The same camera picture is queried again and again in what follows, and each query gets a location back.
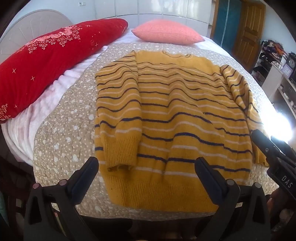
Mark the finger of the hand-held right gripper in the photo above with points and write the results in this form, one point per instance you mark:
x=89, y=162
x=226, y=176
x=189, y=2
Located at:
x=260, y=140

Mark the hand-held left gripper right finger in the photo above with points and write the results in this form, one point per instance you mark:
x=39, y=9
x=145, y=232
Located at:
x=215, y=187

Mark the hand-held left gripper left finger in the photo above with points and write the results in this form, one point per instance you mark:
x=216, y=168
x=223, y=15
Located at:
x=81, y=185

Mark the yellow striped sweater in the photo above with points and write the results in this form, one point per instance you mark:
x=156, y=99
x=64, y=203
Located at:
x=173, y=115

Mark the pile of clothes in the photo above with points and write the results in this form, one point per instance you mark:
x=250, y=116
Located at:
x=274, y=46

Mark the white cabinet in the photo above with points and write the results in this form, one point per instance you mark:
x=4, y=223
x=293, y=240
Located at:
x=283, y=92

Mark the beige dotted quilt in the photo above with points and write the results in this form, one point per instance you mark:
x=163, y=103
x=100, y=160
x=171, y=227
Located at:
x=69, y=129

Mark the purple square clock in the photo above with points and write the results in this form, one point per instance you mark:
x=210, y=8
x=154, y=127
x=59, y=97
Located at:
x=287, y=70

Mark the shoe rack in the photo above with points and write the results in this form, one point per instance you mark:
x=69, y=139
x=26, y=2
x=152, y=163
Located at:
x=263, y=62

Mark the white bed sheet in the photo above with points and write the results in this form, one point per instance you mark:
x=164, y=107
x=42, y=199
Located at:
x=27, y=125

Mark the black ornate clock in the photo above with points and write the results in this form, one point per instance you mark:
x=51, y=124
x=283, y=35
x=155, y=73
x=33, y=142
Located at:
x=291, y=60

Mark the wooden door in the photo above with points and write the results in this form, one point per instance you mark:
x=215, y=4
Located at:
x=248, y=34

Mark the teal door curtain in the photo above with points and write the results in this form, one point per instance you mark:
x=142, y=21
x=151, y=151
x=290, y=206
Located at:
x=225, y=23

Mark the red floral pillow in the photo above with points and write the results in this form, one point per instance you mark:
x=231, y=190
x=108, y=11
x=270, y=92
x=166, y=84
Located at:
x=46, y=60

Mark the pink pillow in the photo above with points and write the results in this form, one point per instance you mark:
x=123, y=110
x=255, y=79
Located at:
x=166, y=32

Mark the white glossy wardrobe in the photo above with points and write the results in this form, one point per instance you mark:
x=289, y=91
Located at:
x=161, y=9

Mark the white headboard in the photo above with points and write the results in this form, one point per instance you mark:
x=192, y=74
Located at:
x=27, y=25

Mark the wall socket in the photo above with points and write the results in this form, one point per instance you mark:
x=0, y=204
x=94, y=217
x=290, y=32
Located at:
x=82, y=3

